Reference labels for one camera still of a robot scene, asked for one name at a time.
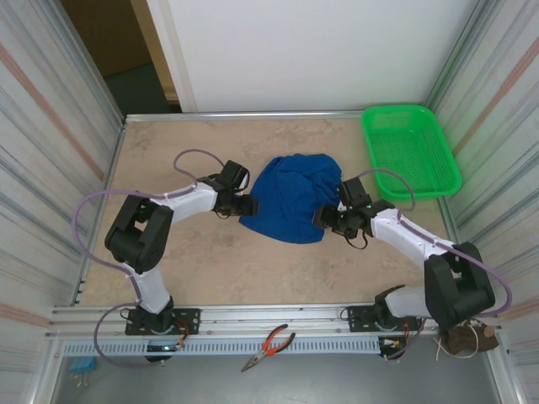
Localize blue t-shirt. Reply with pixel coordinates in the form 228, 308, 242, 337
237, 152, 344, 246

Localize aluminium table rim strip long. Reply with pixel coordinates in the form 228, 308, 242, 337
125, 110, 368, 124

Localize green plastic basket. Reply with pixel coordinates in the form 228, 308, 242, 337
360, 104, 463, 201

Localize small black controller board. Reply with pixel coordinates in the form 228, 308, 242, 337
145, 343, 187, 364
377, 336, 408, 361

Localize tan wooden door jamb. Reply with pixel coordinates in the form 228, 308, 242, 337
129, 0, 180, 103

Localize brown pouch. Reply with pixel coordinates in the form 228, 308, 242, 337
446, 319, 500, 354

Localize brown wooden door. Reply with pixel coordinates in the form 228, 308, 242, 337
61, 0, 153, 79

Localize blue binder clip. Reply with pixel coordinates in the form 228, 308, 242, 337
69, 358, 97, 387

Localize right gripper thin black cable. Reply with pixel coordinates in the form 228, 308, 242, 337
341, 229, 370, 252

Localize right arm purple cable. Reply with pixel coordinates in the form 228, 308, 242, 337
357, 167, 514, 362

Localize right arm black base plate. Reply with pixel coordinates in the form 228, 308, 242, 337
341, 306, 426, 337

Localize aluminium mounting rail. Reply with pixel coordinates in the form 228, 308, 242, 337
45, 303, 506, 340

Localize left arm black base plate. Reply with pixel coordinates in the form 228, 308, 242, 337
125, 308, 201, 337

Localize orange-handled pliers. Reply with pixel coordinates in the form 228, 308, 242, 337
240, 322, 296, 373

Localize white door frame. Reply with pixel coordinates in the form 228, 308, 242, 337
145, 0, 199, 114

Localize white slotted cable duct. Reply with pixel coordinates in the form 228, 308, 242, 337
61, 336, 382, 357

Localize metal enclosure corner post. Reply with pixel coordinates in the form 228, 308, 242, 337
53, 0, 127, 125
423, 0, 498, 113

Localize beige string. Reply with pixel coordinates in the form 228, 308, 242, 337
435, 326, 481, 362

